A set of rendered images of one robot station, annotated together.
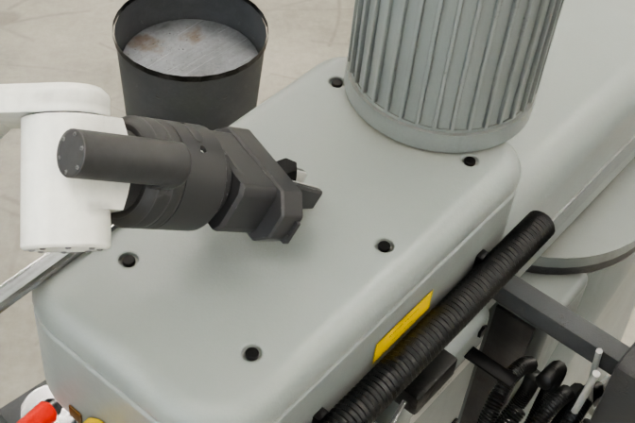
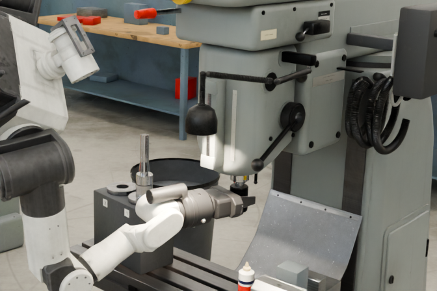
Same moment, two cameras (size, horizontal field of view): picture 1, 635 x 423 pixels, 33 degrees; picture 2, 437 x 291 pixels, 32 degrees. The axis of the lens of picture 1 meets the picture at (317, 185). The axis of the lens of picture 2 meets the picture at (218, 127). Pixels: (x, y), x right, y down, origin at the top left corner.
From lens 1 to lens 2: 1.31 m
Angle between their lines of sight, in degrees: 29
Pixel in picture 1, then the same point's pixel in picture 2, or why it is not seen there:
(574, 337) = (385, 40)
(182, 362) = not seen: outside the picture
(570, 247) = (384, 54)
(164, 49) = not seen: hidden behind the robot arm
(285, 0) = not seen: hidden behind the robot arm
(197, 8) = (177, 174)
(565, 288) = (384, 69)
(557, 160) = not seen: outside the picture
